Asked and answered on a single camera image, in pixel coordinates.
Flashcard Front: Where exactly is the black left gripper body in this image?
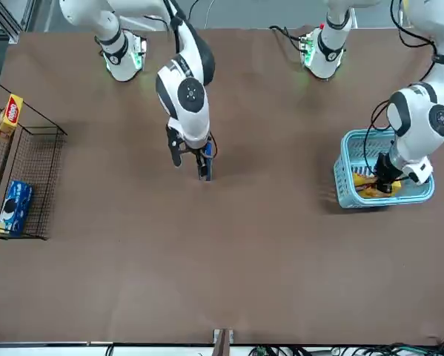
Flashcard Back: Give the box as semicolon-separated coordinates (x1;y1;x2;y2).
375;152;403;186

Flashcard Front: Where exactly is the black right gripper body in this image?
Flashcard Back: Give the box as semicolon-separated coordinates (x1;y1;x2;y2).
190;146;213;161

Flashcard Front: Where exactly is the blue Oreo cookie box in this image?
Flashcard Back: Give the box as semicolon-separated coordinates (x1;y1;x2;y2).
197;162;213;182
0;180;33;238

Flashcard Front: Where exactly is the yellow Nabati wafer box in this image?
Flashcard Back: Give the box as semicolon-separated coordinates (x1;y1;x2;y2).
0;93;24;140
351;172;403;198

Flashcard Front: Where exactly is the light blue plastic basket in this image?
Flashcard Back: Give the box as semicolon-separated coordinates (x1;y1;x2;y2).
333;128;436;209

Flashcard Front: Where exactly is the white table edge strip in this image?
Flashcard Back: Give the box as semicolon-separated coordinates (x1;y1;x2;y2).
0;340;444;350

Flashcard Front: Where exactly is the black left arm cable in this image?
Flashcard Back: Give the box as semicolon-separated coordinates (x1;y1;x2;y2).
362;0;444;179

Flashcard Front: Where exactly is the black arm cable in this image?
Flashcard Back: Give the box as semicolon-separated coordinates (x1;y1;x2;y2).
143;0;188;53
362;0;444;179

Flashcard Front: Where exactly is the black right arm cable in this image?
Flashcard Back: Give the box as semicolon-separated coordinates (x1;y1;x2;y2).
143;0;188;53

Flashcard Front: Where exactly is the black base cable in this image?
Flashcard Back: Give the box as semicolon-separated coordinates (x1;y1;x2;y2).
268;24;308;53

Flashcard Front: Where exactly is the black floor cable bundle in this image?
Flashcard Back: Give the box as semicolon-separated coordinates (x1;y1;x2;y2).
243;335;444;356

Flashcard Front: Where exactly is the black wire mesh shelf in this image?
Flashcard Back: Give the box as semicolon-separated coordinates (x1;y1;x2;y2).
0;73;69;241

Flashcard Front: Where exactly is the brown mounting post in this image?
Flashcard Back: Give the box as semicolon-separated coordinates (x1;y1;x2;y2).
212;328;234;356

